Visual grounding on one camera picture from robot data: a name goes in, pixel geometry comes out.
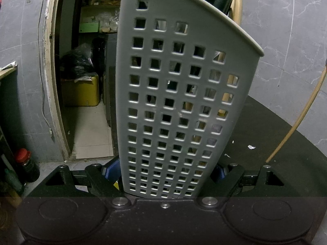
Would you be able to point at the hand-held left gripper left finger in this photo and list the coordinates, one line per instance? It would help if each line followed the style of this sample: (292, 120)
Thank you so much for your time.
(112, 172)

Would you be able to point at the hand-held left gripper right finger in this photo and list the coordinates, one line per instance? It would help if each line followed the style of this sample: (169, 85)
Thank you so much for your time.
(221, 173)

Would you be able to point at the white perforated utensil basket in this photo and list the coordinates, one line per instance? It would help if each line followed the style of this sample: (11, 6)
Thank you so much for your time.
(124, 43)

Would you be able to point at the red capped dark bottle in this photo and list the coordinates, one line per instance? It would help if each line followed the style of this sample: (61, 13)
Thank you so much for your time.
(28, 168)

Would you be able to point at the yellow crate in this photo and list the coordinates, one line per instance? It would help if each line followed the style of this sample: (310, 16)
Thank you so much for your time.
(79, 94)

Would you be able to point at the green bottle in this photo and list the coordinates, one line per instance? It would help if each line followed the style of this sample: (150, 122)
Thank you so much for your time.
(14, 182)

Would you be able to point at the grey cabinet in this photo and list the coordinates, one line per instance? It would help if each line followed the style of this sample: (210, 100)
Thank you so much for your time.
(111, 56)

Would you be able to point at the black plastic bag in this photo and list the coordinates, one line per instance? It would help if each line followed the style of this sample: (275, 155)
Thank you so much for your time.
(76, 61)

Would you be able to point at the green box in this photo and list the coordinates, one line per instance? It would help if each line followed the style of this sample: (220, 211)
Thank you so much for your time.
(89, 27)

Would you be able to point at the white tube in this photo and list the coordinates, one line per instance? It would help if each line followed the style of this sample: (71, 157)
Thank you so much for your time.
(9, 65)

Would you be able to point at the clear plastic bag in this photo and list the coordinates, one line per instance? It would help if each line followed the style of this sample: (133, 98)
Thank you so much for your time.
(109, 21)

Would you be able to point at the storage shelf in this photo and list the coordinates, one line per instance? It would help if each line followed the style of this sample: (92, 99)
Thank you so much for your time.
(102, 5)

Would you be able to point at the door frame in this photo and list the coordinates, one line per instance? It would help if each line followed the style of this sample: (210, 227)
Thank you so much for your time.
(49, 69)

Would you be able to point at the wooden wall shelf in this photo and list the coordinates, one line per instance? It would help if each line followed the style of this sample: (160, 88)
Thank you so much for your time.
(7, 73)

